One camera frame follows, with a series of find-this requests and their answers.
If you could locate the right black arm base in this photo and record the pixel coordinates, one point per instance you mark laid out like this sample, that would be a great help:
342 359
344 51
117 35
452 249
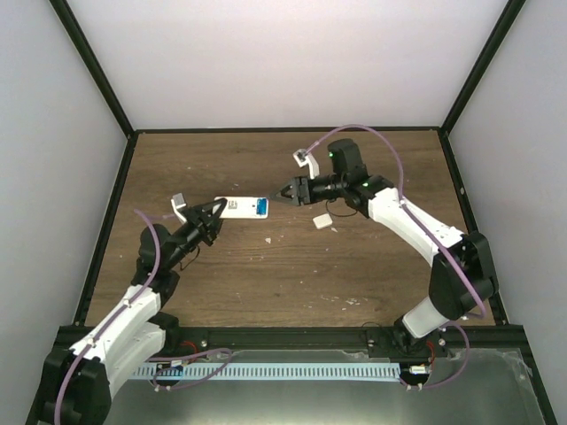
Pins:
396 343

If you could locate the blue battery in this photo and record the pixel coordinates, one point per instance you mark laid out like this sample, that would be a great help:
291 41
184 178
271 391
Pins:
262 206

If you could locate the light blue slotted cable duct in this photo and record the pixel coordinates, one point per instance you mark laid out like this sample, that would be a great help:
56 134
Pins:
359 372

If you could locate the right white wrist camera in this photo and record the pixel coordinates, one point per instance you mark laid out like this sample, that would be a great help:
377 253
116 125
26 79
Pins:
306 159

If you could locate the black aluminium frame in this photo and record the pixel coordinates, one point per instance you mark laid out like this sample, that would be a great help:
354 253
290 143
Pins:
501 335

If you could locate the white battery cover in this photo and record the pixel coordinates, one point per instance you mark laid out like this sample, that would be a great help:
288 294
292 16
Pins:
322 221

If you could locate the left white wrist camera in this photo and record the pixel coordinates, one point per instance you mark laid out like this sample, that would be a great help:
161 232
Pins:
179 207

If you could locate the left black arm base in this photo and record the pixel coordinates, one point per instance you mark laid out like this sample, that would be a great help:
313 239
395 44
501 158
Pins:
181 341

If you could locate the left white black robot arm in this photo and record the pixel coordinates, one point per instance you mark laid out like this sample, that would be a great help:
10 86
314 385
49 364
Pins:
78 383

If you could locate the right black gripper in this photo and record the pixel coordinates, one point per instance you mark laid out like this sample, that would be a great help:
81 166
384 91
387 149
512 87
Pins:
298 184

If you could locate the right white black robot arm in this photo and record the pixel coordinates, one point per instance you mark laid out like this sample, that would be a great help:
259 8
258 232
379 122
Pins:
462 270

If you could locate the white remote control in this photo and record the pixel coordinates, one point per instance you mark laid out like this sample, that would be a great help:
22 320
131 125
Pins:
242 208

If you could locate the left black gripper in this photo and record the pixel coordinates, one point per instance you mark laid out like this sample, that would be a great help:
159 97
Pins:
210 227

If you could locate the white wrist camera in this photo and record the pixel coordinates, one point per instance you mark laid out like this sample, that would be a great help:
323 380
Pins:
306 159
179 207

